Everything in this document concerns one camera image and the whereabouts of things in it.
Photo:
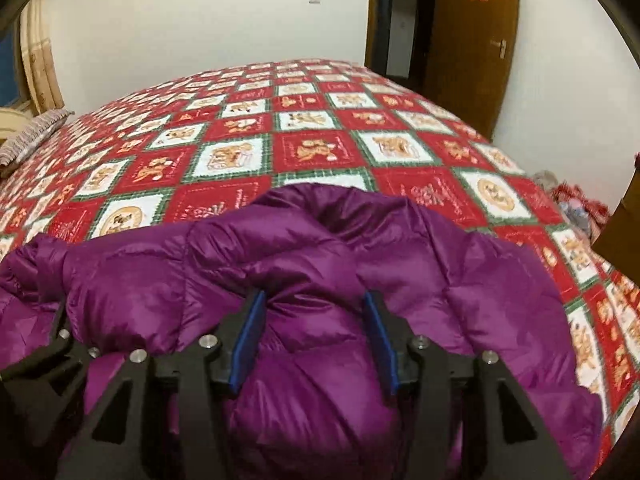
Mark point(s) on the wooden bed headboard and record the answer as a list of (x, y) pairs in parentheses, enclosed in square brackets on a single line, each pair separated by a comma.
[(10, 122)]

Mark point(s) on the striped pillow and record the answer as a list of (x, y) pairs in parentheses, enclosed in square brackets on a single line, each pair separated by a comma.
[(35, 135)]

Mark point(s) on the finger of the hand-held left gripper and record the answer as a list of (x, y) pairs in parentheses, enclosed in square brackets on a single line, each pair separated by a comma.
[(50, 375)]

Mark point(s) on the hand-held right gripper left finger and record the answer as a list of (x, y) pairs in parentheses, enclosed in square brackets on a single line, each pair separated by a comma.
[(245, 350)]

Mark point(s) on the brown wooden door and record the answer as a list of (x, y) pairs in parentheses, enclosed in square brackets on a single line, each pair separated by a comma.
[(470, 75)]

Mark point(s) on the brown door frame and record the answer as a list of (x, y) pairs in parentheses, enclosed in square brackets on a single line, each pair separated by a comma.
[(372, 20)]

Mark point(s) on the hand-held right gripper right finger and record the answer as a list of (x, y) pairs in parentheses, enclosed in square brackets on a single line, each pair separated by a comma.
[(385, 345)]

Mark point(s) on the window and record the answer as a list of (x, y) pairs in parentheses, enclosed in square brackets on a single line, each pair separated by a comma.
[(9, 70)]

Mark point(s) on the bed with red printed sheet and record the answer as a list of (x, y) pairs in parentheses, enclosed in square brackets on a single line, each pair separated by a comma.
[(310, 125)]

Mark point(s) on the purple hooded puffer jacket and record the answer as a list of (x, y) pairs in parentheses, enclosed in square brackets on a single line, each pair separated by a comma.
[(310, 260)]

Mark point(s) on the pile of clothes on floor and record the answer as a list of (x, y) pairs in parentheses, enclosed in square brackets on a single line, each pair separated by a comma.
[(575, 207)]

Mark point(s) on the narrow beige patterned curtain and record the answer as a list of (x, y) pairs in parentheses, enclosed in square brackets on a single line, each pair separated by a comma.
[(42, 60)]

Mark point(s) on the wooden dresser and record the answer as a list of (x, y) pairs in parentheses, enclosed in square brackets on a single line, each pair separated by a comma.
[(620, 240)]

